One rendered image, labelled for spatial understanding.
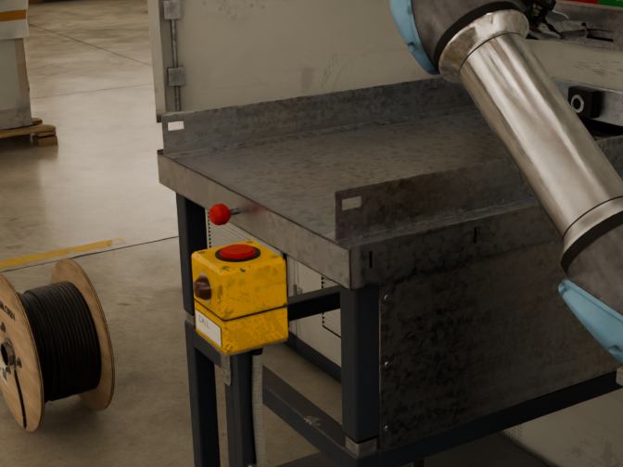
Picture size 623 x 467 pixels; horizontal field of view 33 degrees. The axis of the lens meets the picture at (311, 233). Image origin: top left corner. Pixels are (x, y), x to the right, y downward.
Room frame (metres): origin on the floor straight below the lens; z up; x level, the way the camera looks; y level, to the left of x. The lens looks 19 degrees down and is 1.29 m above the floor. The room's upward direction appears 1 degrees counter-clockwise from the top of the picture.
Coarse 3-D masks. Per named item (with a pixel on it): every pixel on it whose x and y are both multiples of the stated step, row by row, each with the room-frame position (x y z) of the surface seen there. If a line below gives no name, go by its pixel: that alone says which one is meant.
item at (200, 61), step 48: (192, 0) 2.08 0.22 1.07; (240, 0) 2.10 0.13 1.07; (288, 0) 2.11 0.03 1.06; (336, 0) 2.13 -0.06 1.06; (384, 0) 2.14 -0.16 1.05; (192, 48) 2.08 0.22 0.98; (240, 48) 2.10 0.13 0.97; (288, 48) 2.11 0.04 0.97; (336, 48) 2.13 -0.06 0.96; (384, 48) 2.14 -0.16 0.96; (192, 96) 2.08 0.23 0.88; (240, 96) 2.10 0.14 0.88; (288, 96) 2.11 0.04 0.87
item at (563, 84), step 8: (560, 80) 1.94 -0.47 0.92; (568, 80) 1.93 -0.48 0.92; (560, 88) 1.93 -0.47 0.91; (592, 88) 1.86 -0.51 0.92; (600, 88) 1.85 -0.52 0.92; (608, 88) 1.84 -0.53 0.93; (600, 96) 1.85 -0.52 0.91; (608, 96) 1.83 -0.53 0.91; (616, 96) 1.82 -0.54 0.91; (600, 104) 1.85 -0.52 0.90; (608, 104) 1.83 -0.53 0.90; (616, 104) 1.81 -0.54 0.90; (600, 112) 1.85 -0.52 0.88; (608, 112) 1.83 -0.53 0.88; (616, 112) 1.81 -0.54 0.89; (600, 120) 1.84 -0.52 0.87; (608, 120) 1.83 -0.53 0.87; (616, 120) 1.81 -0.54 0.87
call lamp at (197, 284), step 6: (198, 276) 1.07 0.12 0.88; (204, 276) 1.07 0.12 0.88; (198, 282) 1.06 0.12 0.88; (204, 282) 1.06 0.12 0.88; (210, 282) 1.06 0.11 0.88; (198, 288) 1.06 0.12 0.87; (204, 288) 1.06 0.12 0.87; (210, 288) 1.05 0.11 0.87; (198, 294) 1.06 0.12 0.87; (204, 294) 1.05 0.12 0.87; (210, 294) 1.05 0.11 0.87; (204, 300) 1.06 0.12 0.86; (210, 300) 1.06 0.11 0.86
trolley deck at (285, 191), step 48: (288, 144) 1.81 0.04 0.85; (336, 144) 1.80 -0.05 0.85; (384, 144) 1.79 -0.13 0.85; (432, 144) 1.79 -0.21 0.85; (480, 144) 1.78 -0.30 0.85; (192, 192) 1.66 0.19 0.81; (240, 192) 1.52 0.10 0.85; (288, 192) 1.51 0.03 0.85; (288, 240) 1.38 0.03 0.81; (384, 240) 1.27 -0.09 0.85; (432, 240) 1.31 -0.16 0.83; (480, 240) 1.35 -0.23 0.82; (528, 240) 1.40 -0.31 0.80
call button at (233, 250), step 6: (228, 246) 1.10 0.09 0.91; (234, 246) 1.10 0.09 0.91; (240, 246) 1.10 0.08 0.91; (246, 246) 1.10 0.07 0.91; (222, 252) 1.08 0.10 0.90; (228, 252) 1.08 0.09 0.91; (234, 252) 1.08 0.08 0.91; (240, 252) 1.08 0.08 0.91; (246, 252) 1.08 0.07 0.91; (252, 252) 1.09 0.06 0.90; (228, 258) 1.07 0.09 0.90; (234, 258) 1.07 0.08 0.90; (240, 258) 1.07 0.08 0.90
